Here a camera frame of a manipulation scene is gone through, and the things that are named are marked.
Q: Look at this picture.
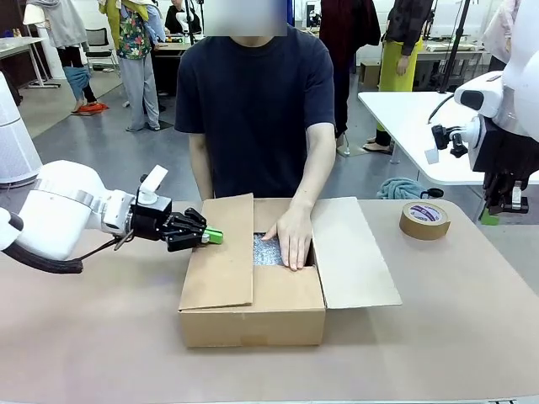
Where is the brown cardboard box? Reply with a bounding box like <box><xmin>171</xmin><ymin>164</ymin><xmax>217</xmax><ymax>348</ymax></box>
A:
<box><xmin>177</xmin><ymin>192</ymin><xmax>403</xmax><ymax>348</ymax></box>

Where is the thin black camera cable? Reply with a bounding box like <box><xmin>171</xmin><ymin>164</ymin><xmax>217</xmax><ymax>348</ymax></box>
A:
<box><xmin>427</xmin><ymin>93</ymin><xmax>455</xmax><ymax>125</ymax></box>

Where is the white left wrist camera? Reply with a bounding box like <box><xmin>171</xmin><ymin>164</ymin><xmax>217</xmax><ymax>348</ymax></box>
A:
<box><xmin>137</xmin><ymin>165</ymin><xmax>169</xmax><ymax>205</ymax></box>

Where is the person in grey hoodie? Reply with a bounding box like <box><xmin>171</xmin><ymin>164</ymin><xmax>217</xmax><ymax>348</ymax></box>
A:
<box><xmin>23</xmin><ymin>0</ymin><xmax>99</xmax><ymax>115</ymax></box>

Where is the small background cardboard box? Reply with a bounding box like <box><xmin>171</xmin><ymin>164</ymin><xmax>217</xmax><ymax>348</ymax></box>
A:
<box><xmin>359</xmin><ymin>61</ymin><xmax>382</xmax><ymax>90</ymax></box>

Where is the teal cloth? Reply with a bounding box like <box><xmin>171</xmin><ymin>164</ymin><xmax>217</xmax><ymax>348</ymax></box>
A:
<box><xmin>376</xmin><ymin>177</ymin><xmax>426</xmax><ymax>201</ymax></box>

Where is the person in yellow apron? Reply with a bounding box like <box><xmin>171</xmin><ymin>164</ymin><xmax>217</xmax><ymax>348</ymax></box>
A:
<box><xmin>362</xmin><ymin>0</ymin><xmax>435</xmax><ymax>156</ymax></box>

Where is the large white table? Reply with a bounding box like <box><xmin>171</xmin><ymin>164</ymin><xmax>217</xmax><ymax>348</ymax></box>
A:
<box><xmin>357</xmin><ymin>91</ymin><xmax>492</xmax><ymax>186</ymax></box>

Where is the person in floral shirt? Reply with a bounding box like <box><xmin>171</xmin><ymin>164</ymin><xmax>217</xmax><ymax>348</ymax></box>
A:
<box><xmin>99</xmin><ymin>0</ymin><xmax>163</xmax><ymax>133</ymax></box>

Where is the blue denim cloth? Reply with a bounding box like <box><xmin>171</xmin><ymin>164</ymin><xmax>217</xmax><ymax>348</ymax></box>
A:
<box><xmin>63</xmin><ymin>66</ymin><xmax>93</xmax><ymax>100</ymax></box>

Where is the white perforated air purifier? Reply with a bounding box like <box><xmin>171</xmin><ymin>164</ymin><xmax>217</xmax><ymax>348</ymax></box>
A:
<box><xmin>0</xmin><ymin>71</ymin><xmax>44</xmax><ymax>189</ymax></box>

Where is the person's left hand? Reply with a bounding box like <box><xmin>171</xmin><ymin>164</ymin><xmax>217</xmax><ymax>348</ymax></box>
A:
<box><xmin>264</xmin><ymin>201</ymin><xmax>315</xmax><ymax>271</ymax></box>

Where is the person in dark T-shirt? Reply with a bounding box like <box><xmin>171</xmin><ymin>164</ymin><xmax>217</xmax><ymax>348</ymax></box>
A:
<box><xmin>173</xmin><ymin>0</ymin><xmax>337</xmax><ymax>201</ymax></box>

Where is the black left arm cable sleeve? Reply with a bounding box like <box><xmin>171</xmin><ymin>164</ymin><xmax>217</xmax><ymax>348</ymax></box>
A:
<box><xmin>0</xmin><ymin>212</ymin><xmax>84</xmax><ymax>275</ymax></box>

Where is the person's right forearm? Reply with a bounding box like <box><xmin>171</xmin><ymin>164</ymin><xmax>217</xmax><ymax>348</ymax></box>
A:
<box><xmin>188</xmin><ymin>138</ymin><xmax>216</xmax><ymax>201</ymax></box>

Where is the person in pink shirt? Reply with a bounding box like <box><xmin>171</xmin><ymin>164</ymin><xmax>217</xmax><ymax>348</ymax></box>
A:
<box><xmin>481</xmin><ymin>0</ymin><xmax>518</xmax><ymax>72</ymax></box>

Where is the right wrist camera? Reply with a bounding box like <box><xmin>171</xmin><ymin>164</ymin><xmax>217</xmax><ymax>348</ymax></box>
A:
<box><xmin>431</xmin><ymin>116</ymin><xmax>486</xmax><ymax>159</ymax></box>

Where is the grey background table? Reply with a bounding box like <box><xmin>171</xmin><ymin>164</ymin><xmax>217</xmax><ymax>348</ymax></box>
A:
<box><xmin>0</xmin><ymin>36</ymin><xmax>61</xmax><ymax>90</ymax></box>

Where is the person's left forearm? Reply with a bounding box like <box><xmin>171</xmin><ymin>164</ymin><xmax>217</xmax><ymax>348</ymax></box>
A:
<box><xmin>289</xmin><ymin>138</ymin><xmax>337</xmax><ymax>211</ymax></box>

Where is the black tripod stand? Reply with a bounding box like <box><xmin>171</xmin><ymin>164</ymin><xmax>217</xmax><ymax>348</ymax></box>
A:
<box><xmin>184</xmin><ymin>0</ymin><xmax>205</xmax><ymax>43</ymax></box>

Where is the black slanted stand pole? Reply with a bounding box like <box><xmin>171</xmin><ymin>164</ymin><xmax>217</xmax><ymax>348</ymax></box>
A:
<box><xmin>436</xmin><ymin>0</ymin><xmax>472</xmax><ymax>94</ymax></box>

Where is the black mesh office chair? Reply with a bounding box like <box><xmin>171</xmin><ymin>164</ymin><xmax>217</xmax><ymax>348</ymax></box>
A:
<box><xmin>85</xmin><ymin>27</ymin><xmax>115</xmax><ymax>72</ymax></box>

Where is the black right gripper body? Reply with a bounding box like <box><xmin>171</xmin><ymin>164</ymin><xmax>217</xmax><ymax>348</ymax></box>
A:
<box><xmin>472</xmin><ymin>119</ymin><xmax>539</xmax><ymax>186</ymax></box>

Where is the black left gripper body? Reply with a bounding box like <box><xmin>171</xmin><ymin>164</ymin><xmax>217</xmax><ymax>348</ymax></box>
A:
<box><xmin>130</xmin><ymin>195</ymin><xmax>191</xmax><ymax>253</ymax></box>

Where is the clear bubble wrap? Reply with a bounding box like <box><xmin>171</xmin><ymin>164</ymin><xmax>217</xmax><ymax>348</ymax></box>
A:
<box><xmin>252</xmin><ymin>229</ymin><xmax>291</xmax><ymax>268</ymax></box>

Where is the person in dark red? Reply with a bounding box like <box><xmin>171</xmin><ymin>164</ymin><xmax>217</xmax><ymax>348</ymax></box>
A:
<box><xmin>318</xmin><ymin>0</ymin><xmax>382</xmax><ymax>140</ymax></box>

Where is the brown packing tape roll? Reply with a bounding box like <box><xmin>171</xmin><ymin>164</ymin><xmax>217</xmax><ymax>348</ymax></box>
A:
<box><xmin>398</xmin><ymin>200</ymin><xmax>451</xmax><ymax>242</ymax></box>

